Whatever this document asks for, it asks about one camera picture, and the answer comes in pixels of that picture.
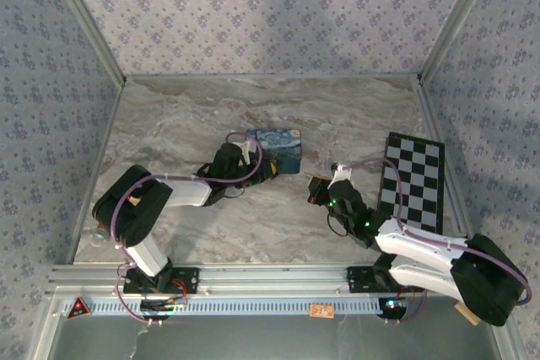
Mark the starry night tin box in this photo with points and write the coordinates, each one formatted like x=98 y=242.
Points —
x=280 y=145

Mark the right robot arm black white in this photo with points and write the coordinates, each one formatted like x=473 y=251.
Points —
x=464 y=267

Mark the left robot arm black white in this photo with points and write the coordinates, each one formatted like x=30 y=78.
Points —
x=135 y=208

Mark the black grey checkerboard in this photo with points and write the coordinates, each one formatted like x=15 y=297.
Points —
x=415 y=183

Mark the orange label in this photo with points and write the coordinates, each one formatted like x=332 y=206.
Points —
x=321 y=310

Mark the black round connector board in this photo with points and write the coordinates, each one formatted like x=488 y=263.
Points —
x=392 y=308
x=158 y=308

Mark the clear round object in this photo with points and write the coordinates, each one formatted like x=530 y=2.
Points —
x=99 y=238

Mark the wooden block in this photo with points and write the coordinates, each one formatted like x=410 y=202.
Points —
x=466 y=313

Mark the red triangle warning sticker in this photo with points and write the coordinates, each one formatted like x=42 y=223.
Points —
x=78 y=308

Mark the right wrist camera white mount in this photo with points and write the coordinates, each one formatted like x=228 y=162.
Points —
x=341 y=174

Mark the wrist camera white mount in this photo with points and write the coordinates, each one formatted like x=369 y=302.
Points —
x=249 y=150
x=341 y=174

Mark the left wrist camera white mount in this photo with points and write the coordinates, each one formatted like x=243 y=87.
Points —
x=249 y=150

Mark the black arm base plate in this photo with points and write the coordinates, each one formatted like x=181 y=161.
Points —
x=185 y=280
x=360 y=280

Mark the aluminium back frame bar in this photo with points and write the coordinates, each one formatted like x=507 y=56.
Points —
x=270 y=77

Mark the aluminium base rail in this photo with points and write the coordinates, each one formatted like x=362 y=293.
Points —
x=270 y=277

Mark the aluminium frame post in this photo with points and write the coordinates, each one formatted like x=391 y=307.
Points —
x=84 y=18
x=460 y=18

